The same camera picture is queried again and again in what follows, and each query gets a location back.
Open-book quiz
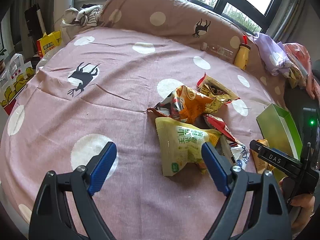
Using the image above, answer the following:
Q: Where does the yellow paper bag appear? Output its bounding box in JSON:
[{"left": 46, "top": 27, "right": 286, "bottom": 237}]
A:
[{"left": 36, "top": 31, "right": 61, "bottom": 58}]

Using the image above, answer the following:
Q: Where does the white red-edged snack packet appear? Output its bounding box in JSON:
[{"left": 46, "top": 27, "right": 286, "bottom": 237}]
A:
[{"left": 196, "top": 73, "right": 240, "bottom": 104}]

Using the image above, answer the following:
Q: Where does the yellow-green corn snack bag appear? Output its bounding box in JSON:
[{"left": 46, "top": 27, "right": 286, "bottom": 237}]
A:
[{"left": 155, "top": 117, "right": 221, "bottom": 177}]

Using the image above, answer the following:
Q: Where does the white fried chicken bag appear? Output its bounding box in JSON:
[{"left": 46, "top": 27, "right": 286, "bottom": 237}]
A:
[{"left": 1, "top": 54, "right": 35, "bottom": 115}]

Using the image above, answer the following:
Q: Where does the person's right hand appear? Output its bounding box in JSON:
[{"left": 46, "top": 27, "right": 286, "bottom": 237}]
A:
[{"left": 289, "top": 193, "right": 315, "bottom": 236}]

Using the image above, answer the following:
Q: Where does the gold yellow snack bag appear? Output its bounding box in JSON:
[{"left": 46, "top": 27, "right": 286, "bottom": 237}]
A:
[{"left": 198, "top": 83, "right": 239, "bottom": 114}]

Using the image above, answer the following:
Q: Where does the pink polka dot bedsheet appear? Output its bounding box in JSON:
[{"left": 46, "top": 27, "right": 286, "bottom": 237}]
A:
[{"left": 1, "top": 28, "right": 285, "bottom": 239}]

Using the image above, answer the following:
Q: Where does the striped white cloth pile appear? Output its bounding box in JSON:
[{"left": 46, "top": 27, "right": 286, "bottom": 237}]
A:
[{"left": 60, "top": 5, "right": 103, "bottom": 35}]

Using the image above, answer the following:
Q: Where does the red snack bag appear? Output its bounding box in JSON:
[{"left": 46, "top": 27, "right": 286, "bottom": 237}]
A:
[{"left": 203, "top": 114, "right": 236, "bottom": 142}]

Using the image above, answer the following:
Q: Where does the green cardboard box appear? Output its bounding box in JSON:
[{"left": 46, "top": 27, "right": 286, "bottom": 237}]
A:
[{"left": 256, "top": 103, "right": 303, "bottom": 160}]

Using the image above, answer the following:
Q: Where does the clear plastic bottle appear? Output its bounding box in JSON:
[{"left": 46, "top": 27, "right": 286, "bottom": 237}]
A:
[{"left": 201, "top": 42, "right": 233, "bottom": 63}]

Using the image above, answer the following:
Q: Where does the brown polka dot cushion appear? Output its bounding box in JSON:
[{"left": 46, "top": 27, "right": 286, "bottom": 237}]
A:
[{"left": 91, "top": 0, "right": 285, "bottom": 109}]

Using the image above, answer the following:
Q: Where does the white blue snack bag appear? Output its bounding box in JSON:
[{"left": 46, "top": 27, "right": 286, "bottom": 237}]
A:
[{"left": 220, "top": 135, "right": 250, "bottom": 170}]

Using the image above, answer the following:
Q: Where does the yellow drink bottle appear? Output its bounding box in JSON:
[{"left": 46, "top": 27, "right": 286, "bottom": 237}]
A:
[{"left": 233, "top": 35, "right": 251, "bottom": 70}]

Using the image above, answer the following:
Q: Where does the orange-yellow snack bag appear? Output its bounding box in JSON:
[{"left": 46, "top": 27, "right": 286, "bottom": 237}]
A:
[{"left": 249, "top": 138, "right": 276, "bottom": 175}]

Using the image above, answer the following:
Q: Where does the orange snack bag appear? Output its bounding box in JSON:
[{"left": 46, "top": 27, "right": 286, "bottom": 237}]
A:
[{"left": 147, "top": 85, "right": 221, "bottom": 124}]

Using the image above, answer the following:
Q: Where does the dark grey sofa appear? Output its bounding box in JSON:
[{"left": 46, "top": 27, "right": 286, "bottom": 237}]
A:
[{"left": 284, "top": 81, "right": 319, "bottom": 134}]

